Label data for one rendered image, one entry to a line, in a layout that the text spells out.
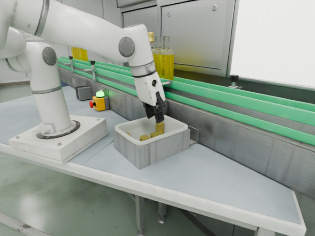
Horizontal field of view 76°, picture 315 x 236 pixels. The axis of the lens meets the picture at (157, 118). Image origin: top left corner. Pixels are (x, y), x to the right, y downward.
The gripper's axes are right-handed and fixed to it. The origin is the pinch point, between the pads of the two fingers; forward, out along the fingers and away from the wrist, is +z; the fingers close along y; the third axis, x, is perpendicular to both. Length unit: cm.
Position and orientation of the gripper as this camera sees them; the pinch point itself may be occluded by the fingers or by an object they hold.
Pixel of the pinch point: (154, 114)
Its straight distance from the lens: 69.7
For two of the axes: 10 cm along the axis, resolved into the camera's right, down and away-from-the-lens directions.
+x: -7.9, 4.4, -4.3
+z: 2.1, 8.5, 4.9
